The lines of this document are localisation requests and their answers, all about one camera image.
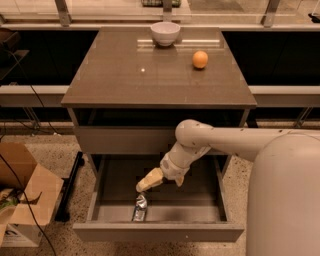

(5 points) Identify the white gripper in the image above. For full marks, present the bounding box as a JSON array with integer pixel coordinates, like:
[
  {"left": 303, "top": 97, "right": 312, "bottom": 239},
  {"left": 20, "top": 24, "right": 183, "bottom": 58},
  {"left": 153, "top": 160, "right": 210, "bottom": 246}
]
[{"left": 136, "top": 155, "right": 190, "bottom": 193}]

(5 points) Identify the silver blue redbull can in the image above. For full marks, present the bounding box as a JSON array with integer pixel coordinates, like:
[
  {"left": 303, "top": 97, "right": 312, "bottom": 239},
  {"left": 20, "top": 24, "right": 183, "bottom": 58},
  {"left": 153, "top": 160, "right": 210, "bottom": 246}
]
[{"left": 132, "top": 193, "right": 148, "bottom": 222}]

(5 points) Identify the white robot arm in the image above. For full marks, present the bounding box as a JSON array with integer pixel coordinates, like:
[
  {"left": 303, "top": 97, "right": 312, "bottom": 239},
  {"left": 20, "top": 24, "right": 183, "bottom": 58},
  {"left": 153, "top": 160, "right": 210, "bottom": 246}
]
[{"left": 136, "top": 119, "right": 320, "bottom": 256}]

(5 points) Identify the open grey middle drawer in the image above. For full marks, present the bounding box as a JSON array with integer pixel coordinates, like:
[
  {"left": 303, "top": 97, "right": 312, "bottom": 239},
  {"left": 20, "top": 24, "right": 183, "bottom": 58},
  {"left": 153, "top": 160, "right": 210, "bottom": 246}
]
[{"left": 73, "top": 155, "right": 244, "bottom": 242}]

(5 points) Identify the closed grey top drawer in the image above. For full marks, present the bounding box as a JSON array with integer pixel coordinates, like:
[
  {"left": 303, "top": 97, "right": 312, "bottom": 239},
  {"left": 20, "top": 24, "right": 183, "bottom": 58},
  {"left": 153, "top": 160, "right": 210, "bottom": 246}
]
[{"left": 74, "top": 126, "right": 176, "bottom": 155}]

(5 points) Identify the grey drawer cabinet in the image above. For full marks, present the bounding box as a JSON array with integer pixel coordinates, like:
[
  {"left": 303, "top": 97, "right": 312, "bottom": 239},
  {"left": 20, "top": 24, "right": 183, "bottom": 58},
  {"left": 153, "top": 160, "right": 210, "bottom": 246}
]
[{"left": 61, "top": 26, "right": 258, "bottom": 243}]

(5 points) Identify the black bar on floor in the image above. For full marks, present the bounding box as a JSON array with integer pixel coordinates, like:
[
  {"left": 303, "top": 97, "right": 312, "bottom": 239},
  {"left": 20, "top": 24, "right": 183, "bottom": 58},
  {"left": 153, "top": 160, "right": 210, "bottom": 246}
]
[{"left": 55, "top": 151, "right": 85, "bottom": 222}]

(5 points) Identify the orange fruit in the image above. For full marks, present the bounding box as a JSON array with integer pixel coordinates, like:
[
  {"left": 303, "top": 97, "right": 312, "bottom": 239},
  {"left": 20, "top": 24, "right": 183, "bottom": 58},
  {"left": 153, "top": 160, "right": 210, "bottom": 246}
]
[{"left": 192, "top": 51, "right": 208, "bottom": 69}]

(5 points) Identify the white ceramic bowl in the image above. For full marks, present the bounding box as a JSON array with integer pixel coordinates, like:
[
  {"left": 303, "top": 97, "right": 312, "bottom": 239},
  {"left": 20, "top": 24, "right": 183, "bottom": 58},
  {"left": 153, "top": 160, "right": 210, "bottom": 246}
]
[{"left": 150, "top": 22, "right": 180, "bottom": 46}]

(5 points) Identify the open cardboard box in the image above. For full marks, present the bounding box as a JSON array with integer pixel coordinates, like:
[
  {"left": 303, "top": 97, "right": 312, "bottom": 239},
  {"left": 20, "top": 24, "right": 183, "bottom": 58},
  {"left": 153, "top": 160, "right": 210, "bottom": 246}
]
[{"left": 0, "top": 142, "right": 63, "bottom": 247}]

